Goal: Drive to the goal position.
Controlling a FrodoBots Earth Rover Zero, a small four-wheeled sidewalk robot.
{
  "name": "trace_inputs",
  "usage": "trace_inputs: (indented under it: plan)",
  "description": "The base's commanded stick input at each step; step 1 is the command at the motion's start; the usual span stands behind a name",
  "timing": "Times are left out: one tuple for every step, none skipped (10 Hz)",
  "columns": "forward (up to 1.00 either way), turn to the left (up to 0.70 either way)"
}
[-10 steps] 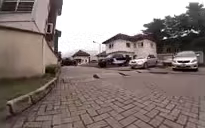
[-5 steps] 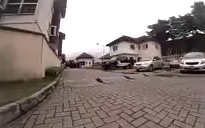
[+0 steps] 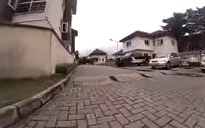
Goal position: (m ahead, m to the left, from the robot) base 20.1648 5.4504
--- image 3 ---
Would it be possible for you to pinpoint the small house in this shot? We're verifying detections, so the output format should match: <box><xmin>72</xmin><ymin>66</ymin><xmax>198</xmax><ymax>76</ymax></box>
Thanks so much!
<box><xmin>88</xmin><ymin>48</ymin><xmax>108</xmax><ymax>65</ymax></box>

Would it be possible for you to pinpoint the street lamp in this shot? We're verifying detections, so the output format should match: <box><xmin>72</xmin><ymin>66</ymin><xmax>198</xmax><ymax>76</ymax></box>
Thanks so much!
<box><xmin>109</xmin><ymin>38</ymin><xmax>120</xmax><ymax>53</ymax></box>

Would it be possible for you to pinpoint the dark car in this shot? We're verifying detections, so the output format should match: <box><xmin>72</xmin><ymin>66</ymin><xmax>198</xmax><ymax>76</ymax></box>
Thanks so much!
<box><xmin>115</xmin><ymin>52</ymin><xmax>148</xmax><ymax>68</ymax></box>

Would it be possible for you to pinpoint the low hedge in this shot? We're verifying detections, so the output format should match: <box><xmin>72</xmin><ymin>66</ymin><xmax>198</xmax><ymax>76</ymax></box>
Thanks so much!
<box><xmin>54</xmin><ymin>63</ymin><xmax>76</xmax><ymax>76</ymax></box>

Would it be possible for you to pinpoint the white two-storey house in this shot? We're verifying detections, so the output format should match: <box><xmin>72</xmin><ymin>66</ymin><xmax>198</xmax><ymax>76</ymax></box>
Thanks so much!
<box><xmin>119</xmin><ymin>29</ymin><xmax>179</xmax><ymax>61</ymax></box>

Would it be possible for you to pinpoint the grey brick paved road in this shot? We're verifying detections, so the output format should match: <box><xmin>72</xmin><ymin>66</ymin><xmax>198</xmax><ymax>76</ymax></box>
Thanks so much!
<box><xmin>9</xmin><ymin>64</ymin><xmax>205</xmax><ymax>128</ymax></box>

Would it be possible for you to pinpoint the silver car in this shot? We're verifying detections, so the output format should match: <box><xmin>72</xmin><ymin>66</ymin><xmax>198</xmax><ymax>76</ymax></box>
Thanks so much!
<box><xmin>148</xmin><ymin>52</ymin><xmax>183</xmax><ymax>70</ymax></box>

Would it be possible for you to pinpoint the white building with windows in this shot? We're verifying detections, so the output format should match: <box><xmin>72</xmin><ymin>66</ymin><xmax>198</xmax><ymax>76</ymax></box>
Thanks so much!
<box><xmin>0</xmin><ymin>0</ymin><xmax>79</xmax><ymax>54</ymax></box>

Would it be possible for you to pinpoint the grass strip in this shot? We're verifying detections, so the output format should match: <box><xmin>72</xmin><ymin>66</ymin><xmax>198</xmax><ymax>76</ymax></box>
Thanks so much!
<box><xmin>0</xmin><ymin>71</ymin><xmax>69</xmax><ymax>113</ymax></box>

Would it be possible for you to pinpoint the concrete kerb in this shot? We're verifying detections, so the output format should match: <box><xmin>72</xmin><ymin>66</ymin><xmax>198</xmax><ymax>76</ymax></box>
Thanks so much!
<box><xmin>0</xmin><ymin>68</ymin><xmax>78</xmax><ymax>128</ymax></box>

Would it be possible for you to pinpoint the group of dark trees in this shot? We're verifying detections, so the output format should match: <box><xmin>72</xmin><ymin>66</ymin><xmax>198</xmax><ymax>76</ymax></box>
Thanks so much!
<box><xmin>161</xmin><ymin>3</ymin><xmax>205</xmax><ymax>53</ymax></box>

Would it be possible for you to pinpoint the pale boundary wall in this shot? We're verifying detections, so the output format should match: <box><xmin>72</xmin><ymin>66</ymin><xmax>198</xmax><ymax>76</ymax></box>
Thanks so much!
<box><xmin>0</xmin><ymin>23</ymin><xmax>76</xmax><ymax>80</ymax></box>

